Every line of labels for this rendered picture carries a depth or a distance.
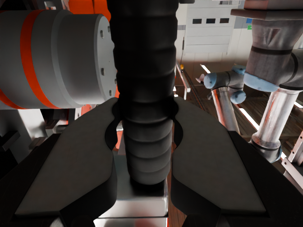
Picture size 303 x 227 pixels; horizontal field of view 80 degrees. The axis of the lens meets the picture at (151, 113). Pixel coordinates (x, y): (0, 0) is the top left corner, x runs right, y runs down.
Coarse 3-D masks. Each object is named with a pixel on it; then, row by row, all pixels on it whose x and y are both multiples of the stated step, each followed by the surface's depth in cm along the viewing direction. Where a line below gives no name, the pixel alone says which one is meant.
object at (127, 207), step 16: (128, 176) 15; (128, 192) 14; (144, 192) 14; (160, 192) 14; (112, 208) 14; (128, 208) 14; (144, 208) 14; (160, 208) 14; (96, 224) 15; (112, 224) 16; (128, 224) 16; (144, 224) 16; (160, 224) 16
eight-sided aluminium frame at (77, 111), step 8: (40, 0) 43; (48, 0) 43; (56, 0) 43; (64, 0) 44; (40, 8) 44; (48, 8) 45; (56, 8) 44; (64, 8) 45; (56, 112) 50; (64, 112) 52; (72, 112) 50; (80, 112) 53; (64, 120) 52; (72, 120) 49
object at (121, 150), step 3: (123, 135) 28; (123, 138) 28; (120, 141) 27; (123, 141) 27; (120, 144) 27; (123, 144) 27; (120, 147) 26; (123, 147) 26; (120, 150) 25; (123, 150) 25; (120, 153) 25; (123, 153) 25
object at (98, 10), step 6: (96, 0) 63; (102, 0) 63; (96, 6) 64; (102, 6) 64; (96, 12) 65; (102, 12) 65; (108, 12) 65; (108, 18) 66; (120, 132) 93; (120, 138) 95
